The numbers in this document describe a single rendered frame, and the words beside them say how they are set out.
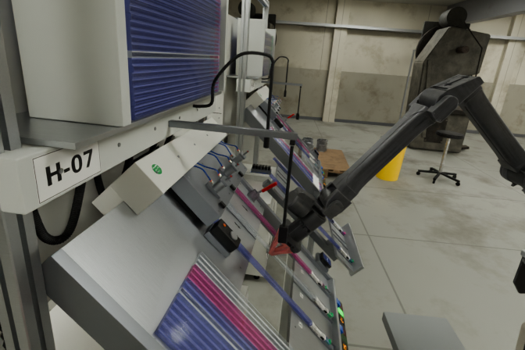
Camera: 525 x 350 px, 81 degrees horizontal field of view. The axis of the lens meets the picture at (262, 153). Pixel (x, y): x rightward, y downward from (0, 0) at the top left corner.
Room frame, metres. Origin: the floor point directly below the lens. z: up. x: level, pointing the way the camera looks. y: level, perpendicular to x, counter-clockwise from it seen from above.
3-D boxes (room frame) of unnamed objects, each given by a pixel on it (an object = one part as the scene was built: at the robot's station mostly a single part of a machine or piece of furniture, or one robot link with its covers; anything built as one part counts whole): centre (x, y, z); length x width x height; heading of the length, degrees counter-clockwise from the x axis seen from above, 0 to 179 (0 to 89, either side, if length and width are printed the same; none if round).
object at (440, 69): (6.09, -3.44, 1.28); 1.34 x 1.17 x 2.56; 89
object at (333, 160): (4.43, -0.91, 0.15); 1.08 x 0.76 x 0.30; 178
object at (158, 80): (0.77, 0.25, 1.52); 0.51 x 0.13 x 0.27; 173
